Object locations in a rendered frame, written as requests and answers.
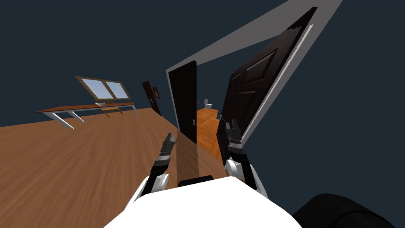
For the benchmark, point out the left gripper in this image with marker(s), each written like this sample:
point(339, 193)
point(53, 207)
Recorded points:
point(167, 148)

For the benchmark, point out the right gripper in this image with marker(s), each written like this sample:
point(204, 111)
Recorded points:
point(233, 136)

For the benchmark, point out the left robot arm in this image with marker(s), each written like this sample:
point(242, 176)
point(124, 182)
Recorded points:
point(156, 177)

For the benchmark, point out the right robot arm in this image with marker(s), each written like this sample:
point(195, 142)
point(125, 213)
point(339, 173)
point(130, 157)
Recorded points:
point(245, 171)

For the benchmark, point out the white toilet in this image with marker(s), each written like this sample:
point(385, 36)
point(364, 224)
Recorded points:
point(208, 104)

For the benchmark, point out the plain black door leaf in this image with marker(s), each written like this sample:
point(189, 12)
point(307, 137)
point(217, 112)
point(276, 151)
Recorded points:
point(185, 98)

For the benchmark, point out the black panelled door leaf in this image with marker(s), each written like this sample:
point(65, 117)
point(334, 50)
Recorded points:
point(253, 85)

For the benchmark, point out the dark brown door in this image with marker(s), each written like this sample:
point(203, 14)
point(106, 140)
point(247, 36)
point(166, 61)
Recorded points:
point(151, 96)

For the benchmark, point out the orange wooden chair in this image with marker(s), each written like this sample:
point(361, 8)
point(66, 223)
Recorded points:
point(111, 110)

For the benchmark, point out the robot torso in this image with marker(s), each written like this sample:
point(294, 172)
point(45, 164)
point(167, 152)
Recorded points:
point(205, 205)

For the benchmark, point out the wood framed window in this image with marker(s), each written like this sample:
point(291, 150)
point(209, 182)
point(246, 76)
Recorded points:
point(104, 88)

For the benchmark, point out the long brown table white legs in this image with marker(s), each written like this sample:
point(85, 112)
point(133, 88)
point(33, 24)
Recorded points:
point(79, 107)

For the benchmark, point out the small framed wall picture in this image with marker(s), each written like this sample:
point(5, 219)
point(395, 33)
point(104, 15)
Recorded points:
point(156, 92)

